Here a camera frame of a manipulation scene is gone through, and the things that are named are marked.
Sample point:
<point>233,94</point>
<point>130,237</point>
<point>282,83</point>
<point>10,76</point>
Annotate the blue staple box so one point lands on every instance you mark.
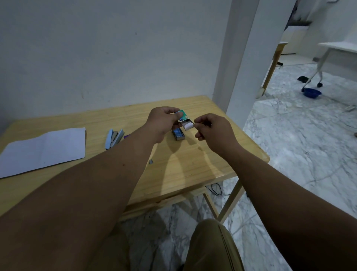
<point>178,134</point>

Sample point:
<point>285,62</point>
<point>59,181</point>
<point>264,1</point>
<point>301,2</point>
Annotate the person's khaki trousers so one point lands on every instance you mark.
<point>212,245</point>

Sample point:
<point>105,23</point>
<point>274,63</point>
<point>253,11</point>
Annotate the white table with wheels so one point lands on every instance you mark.
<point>337,47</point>

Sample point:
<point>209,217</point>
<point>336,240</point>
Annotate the person's right thumb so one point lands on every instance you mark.
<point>202,118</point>

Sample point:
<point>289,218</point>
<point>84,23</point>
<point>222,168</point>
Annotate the wooden table with white top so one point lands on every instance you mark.
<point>274,62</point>

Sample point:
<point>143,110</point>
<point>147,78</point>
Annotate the light wooden folding table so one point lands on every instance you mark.
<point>184,164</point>

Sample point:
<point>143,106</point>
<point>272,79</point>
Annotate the person's left thumb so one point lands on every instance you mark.
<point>172,110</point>

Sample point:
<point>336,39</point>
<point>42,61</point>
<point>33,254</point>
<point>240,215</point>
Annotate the light blue stapler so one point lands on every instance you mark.
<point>113,138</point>

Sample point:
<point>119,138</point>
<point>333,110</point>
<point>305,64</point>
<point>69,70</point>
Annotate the person's left forearm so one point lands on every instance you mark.
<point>72,201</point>

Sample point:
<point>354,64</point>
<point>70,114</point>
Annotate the white paper sheet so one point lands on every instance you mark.
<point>41,152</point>

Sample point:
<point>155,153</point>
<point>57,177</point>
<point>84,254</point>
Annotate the person's right hand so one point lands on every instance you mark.
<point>216,134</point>

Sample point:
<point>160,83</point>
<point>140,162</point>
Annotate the person's left hand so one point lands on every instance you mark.
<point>157,124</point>

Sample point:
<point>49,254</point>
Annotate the white cabinet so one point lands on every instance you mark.
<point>294,39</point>

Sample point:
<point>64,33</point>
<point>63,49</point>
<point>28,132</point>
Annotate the white staple box tray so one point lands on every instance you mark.
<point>188,125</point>

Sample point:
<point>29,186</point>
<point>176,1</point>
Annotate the green staple box sleeve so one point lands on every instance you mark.
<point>184,115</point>

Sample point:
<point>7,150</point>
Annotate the person's right forearm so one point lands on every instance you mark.
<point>284,212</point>

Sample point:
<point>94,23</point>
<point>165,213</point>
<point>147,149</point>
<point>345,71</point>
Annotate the black slipper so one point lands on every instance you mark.
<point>303,79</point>

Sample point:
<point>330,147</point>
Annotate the blue plastic bowl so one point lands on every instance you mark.
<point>312,93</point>

